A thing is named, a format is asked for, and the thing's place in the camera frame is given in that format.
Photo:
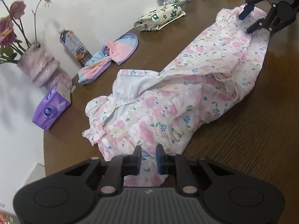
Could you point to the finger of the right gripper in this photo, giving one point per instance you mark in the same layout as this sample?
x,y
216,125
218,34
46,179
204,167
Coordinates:
x,y
259,24
246,11

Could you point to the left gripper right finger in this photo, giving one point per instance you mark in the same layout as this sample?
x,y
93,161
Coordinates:
x,y
181,168

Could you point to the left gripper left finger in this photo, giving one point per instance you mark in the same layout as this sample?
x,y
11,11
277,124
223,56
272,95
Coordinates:
x,y
114,171

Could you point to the pink floral baby garment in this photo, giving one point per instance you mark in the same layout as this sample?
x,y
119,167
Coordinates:
x,y
211,75

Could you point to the purple tissue pack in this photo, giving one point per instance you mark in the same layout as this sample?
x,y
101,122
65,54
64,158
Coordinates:
x,y
55,102

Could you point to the floral cream fabric pouch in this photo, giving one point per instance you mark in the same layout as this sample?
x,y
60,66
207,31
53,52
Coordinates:
x,y
159,18

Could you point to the pink blue towel cap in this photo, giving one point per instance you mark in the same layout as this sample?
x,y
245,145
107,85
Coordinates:
x,y
112,52

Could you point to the plastic drink bottle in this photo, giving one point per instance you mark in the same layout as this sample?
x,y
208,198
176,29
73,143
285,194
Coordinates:
x,y
74,46

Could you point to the purple knitted vase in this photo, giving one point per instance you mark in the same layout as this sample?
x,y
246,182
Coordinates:
x,y
42,68

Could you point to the dried rose bouquet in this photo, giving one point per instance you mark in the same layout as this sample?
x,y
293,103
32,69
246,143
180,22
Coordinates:
x,y
13,34

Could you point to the white wall heater panel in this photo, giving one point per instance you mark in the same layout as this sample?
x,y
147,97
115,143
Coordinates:
x,y
37,173

